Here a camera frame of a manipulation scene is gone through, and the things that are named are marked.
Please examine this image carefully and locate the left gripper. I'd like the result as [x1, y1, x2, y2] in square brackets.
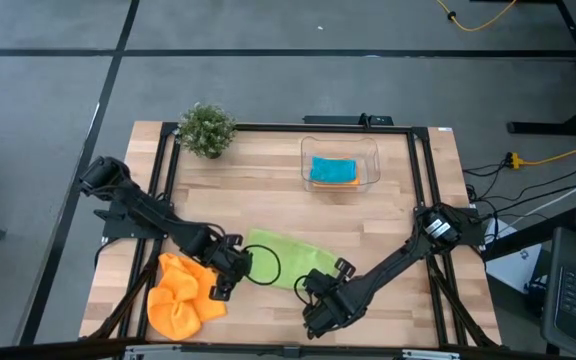
[202, 234, 254, 302]

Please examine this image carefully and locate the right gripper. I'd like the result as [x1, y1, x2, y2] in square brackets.
[299, 269, 365, 342]

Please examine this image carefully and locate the orange microfiber towel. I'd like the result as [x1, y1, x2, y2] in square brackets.
[146, 252, 228, 342]
[311, 158, 361, 189]

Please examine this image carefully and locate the green microfiber towel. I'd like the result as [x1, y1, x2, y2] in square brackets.
[244, 228, 342, 292]

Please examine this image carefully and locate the teal microfiber towel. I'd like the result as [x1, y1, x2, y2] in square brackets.
[309, 156, 358, 185]

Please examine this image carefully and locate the clear plastic bin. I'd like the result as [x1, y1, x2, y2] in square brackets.
[300, 134, 382, 194]

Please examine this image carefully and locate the small potted green plant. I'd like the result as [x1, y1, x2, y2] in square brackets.
[176, 102, 237, 160]

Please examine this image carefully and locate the white cardboard box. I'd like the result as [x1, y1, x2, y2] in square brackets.
[485, 224, 544, 294]

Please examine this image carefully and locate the black desk leg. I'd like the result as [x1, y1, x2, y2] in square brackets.
[506, 0, 576, 136]

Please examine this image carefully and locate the silver metal bracket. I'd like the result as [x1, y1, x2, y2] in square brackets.
[122, 343, 183, 360]
[401, 348, 462, 360]

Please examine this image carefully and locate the black aluminium table frame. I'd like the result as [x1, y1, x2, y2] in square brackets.
[80, 119, 502, 351]

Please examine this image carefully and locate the black floor cable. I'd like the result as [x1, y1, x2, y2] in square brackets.
[462, 152, 515, 177]

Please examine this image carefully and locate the yellow extension cord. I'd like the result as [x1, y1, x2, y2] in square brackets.
[505, 147, 576, 170]

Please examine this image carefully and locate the yellow floor cable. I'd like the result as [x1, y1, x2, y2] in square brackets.
[435, 0, 518, 33]

